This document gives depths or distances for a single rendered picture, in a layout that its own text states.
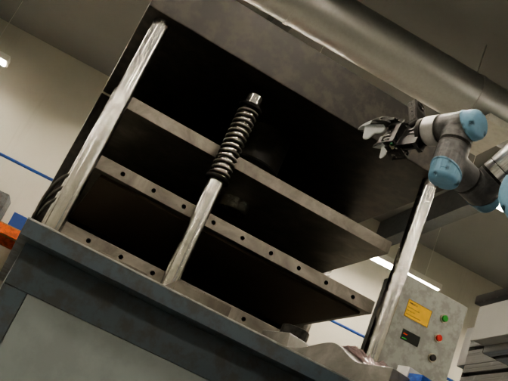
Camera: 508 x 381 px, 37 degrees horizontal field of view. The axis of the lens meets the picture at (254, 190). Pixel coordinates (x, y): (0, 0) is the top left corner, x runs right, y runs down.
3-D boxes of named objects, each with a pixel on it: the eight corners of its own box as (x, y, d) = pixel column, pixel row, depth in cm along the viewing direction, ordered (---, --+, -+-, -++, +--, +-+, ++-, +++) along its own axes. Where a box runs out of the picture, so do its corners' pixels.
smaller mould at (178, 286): (221, 334, 180) (232, 307, 182) (165, 306, 176) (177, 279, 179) (195, 339, 198) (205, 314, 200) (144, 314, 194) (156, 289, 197)
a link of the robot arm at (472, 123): (466, 130, 173) (475, 100, 176) (427, 136, 182) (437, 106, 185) (484, 149, 177) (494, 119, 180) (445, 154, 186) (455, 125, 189)
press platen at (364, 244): (388, 254, 285) (392, 242, 286) (126, 107, 260) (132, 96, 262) (308, 277, 348) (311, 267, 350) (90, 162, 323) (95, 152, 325)
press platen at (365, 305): (371, 314, 273) (376, 302, 275) (94, 167, 248) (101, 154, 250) (287, 328, 339) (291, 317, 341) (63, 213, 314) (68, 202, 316)
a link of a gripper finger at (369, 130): (347, 134, 200) (378, 137, 194) (356, 118, 203) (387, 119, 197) (351, 142, 202) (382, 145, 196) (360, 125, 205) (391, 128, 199)
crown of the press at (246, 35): (425, 272, 274) (472, 131, 296) (100, 90, 244) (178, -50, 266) (321, 296, 349) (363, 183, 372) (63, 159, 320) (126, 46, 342)
